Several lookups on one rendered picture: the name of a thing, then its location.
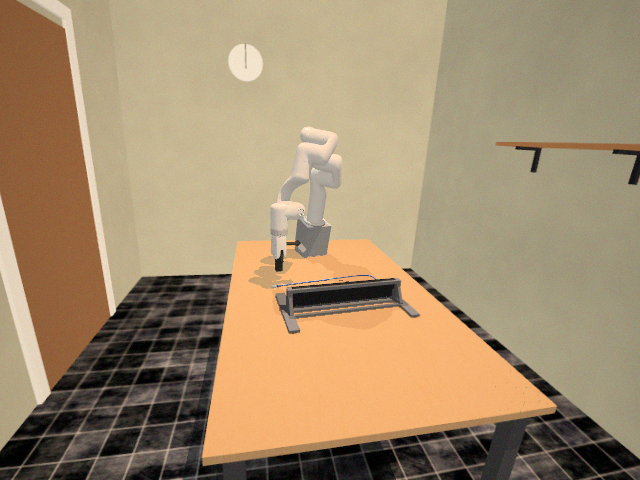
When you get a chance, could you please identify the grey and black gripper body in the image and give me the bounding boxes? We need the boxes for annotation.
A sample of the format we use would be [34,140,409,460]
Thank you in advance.
[270,234,288,259]

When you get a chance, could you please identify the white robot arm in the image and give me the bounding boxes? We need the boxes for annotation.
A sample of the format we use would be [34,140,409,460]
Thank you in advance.
[270,127,342,236]

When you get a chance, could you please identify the dark grey patch panel rack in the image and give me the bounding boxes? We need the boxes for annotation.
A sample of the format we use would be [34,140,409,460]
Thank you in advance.
[275,278,420,334]

